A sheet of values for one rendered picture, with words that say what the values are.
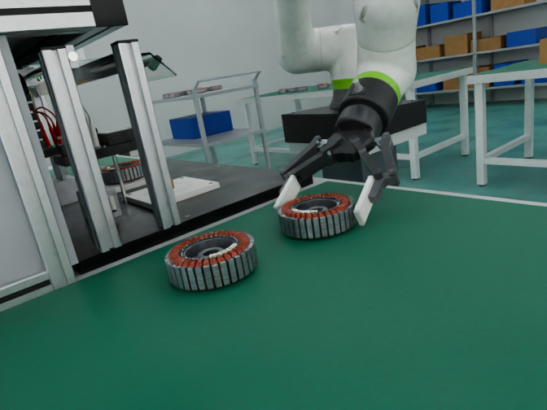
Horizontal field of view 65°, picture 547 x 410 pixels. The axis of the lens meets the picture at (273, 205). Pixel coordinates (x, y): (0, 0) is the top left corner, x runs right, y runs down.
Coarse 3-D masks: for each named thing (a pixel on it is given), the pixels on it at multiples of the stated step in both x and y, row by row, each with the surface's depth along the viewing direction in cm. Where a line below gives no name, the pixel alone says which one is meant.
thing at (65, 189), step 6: (54, 180) 98; (60, 180) 97; (66, 180) 96; (72, 180) 97; (60, 186) 96; (66, 186) 96; (72, 186) 97; (60, 192) 96; (66, 192) 97; (72, 192) 97; (60, 198) 96; (66, 198) 97; (72, 198) 98; (60, 204) 96; (66, 204) 97
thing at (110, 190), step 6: (108, 186) 81; (78, 192) 81; (108, 192) 78; (114, 192) 79; (78, 198) 82; (114, 198) 79; (84, 210) 81; (120, 210) 80; (84, 216) 83; (114, 216) 80
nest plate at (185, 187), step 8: (176, 184) 93; (184, 184) 92; (192, 184) 91; (200, 184) 89; (208, 184) 88; (216, 184) 88; (136, 192) 92; (144, 192) 91; (176, 192) 86; (184, 192) 85; (192, 192) 85; (200, 192) 86; (128, 200) 90; (136, 200) 86; (144, 200) 84; (176, 200) 83
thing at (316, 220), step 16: (288, 208) 63; (304, 208) 66; (320, 208) 64; (336, 208) 59; (352, 208) 61; (288, 224) 61; (304, 224) 59; (320, 224) 59; (336, 224) 59; (352, 224) 61
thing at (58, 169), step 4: (96, 128) 99; (96, 132) 100; (44, 148) 96; (48, 148) 95; (52, 148) 94; (56, 148) 94; (44, 152) 93; (48, 152) 93; (52, 152) 94; (56, 152) 94; (48, 156) 94; (52, 156) 97; (52, 160) 99; (52, 164) 99; (56, 168) 98; (60, 168) 96; (56, 172) 98; (60, 172) 96; (56, 176) 100; (60, 176) 97; (64, 176) 97
